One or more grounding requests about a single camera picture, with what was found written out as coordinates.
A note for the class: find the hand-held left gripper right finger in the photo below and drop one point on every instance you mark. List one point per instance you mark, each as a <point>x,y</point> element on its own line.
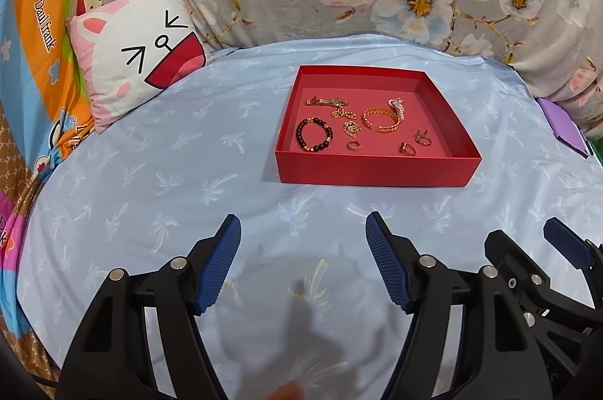
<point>388,263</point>

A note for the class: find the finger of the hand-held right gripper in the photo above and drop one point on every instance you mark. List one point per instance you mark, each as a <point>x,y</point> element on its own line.
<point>565,242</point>
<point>511,256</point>

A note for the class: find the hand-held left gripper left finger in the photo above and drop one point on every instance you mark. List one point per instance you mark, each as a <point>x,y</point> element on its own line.
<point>216,268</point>

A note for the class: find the red tray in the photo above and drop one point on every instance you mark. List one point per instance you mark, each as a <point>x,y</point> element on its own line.
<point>377,169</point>

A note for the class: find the gold hoop earring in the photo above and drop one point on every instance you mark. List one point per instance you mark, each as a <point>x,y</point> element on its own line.
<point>349,145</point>

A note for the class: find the gold braided bangle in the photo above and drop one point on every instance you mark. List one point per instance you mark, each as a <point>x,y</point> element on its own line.
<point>387,129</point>

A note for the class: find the gold pendant cluster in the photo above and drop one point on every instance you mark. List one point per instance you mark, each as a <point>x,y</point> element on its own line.
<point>352,128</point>

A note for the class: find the person's left hand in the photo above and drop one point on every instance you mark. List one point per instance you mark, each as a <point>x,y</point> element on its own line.
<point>285,393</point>

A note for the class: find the light blue palm-print sheet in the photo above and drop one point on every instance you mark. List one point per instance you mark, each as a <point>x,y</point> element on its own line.
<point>188,174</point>

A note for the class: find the green object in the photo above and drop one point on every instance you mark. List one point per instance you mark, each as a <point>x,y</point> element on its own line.
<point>593,147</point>

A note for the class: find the purple flat object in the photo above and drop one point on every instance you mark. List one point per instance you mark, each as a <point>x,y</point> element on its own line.
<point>560,122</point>

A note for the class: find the gold pearl clasp piece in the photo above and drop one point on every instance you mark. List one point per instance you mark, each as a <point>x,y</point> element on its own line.
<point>398,108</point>

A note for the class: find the cat face pillow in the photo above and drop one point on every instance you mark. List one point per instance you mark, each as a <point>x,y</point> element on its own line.
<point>122,75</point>

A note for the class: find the colourful cartoon blanket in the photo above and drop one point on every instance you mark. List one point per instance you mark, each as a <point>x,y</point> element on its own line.
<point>37,51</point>

